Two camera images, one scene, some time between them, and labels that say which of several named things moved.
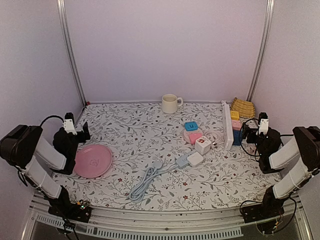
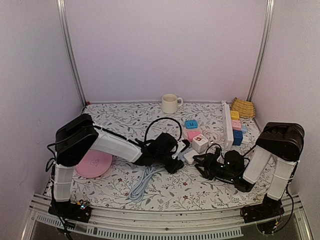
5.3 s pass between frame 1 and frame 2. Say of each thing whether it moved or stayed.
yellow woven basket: stayed
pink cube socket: stayed
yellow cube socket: stayed
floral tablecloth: stayed
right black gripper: moved
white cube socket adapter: moved
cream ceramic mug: stayed
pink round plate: stayed
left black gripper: moved
